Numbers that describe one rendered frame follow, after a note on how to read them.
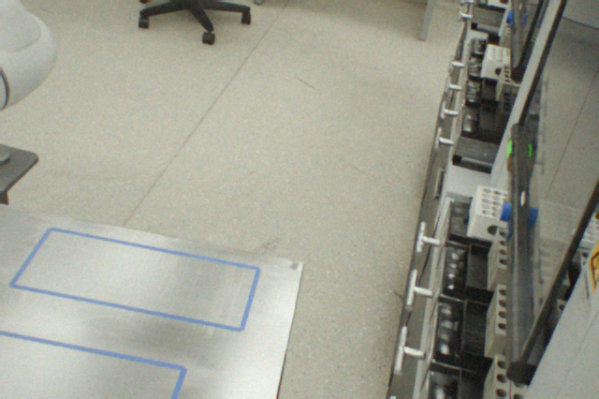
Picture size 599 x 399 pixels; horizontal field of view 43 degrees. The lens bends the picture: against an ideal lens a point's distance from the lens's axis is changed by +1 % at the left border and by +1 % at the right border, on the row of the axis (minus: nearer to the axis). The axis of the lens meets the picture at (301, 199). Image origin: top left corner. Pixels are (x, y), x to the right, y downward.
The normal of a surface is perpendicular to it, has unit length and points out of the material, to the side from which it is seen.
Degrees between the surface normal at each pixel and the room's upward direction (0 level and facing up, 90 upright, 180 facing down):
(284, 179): 0
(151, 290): 0
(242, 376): 0
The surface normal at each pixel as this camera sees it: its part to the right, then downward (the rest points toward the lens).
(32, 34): 0.91, -0.15
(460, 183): 0.14, -0.81
